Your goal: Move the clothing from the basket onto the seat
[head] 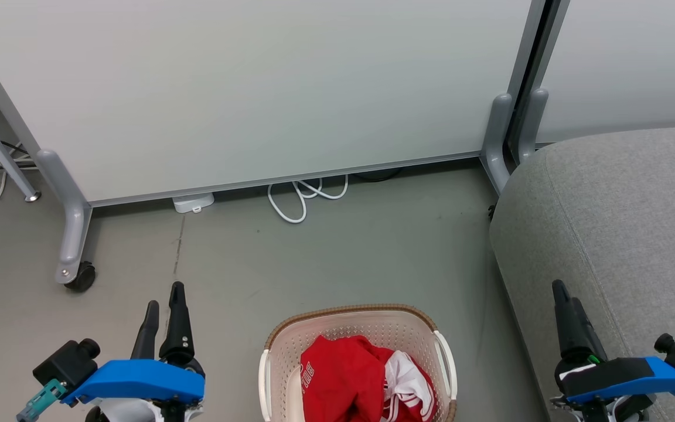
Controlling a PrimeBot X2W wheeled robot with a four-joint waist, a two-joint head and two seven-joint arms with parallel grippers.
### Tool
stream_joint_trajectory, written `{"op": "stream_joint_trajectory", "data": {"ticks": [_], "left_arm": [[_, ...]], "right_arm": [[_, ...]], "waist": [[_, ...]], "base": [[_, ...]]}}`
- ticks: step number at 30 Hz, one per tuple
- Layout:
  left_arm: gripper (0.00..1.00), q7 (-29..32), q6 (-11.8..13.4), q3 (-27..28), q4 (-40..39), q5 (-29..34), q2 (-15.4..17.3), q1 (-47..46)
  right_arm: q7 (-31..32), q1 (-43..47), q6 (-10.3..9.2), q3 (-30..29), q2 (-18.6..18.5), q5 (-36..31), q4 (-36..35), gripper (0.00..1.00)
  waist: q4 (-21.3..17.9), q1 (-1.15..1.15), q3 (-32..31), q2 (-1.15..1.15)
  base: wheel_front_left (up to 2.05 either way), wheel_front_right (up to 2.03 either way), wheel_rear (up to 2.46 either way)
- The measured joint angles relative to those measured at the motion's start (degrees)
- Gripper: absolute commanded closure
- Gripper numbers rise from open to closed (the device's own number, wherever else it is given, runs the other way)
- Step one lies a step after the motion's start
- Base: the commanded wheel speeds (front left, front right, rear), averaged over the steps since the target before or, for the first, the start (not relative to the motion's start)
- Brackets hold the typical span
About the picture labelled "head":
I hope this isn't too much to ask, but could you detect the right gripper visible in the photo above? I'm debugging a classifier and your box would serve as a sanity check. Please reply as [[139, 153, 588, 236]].
[[550, 280, 655, 422]]

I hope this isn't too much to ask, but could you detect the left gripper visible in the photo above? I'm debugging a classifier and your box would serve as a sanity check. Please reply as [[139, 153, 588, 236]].
[[84, 282, 204, 422]]

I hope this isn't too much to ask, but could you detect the red and white striped garment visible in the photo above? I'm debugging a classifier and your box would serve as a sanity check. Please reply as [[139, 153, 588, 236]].
[[381, 350, 438, 422]]

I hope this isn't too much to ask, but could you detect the plain red garment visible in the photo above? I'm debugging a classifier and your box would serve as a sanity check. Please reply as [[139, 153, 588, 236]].
[[300, 335, 398, 422]]

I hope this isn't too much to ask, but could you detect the grey fabric sofa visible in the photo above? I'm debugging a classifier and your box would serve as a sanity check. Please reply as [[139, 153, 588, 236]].
[[489, 125, 675, 422]]

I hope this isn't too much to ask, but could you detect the black caster wheel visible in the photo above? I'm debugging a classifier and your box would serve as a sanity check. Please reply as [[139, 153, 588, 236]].
[[65, 262, 97, 292]]

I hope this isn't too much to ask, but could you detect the white power adapter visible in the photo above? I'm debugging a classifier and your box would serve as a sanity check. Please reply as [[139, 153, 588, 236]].
[[172, 192, 215, 214]]

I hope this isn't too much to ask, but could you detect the grey partition leg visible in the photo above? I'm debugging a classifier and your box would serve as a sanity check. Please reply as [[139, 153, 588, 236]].
[[36, 148, 93, 286], [516, 88, 550, 165], [481, 93, 515, 195]]

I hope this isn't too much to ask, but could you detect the beige plastic laundry basket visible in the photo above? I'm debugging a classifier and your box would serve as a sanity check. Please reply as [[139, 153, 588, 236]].
[[258, 304, 458, 422]]

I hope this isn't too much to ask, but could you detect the large white partition panel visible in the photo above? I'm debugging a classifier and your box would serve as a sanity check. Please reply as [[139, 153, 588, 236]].
[[0, 0, 549, 207]]

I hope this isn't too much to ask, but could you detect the narrow white partition panel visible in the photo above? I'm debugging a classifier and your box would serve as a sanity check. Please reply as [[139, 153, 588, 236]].
[[534, 0, 675, 144]]

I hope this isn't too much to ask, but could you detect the blue right camera mount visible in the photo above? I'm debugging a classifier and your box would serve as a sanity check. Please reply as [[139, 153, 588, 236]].
[[561, 356, 675, 406]]

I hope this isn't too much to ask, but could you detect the teal left camera connector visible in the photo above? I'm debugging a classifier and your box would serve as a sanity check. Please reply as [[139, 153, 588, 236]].
[[16, 378, 69, 422]]

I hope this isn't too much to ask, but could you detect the looped white cable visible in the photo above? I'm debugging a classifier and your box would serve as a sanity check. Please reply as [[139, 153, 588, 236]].
[[267, 174, 350, 224]]

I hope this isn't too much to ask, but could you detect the short black cable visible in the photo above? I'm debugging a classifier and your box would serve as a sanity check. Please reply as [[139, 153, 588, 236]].
[[351, 168, 403, 183]]

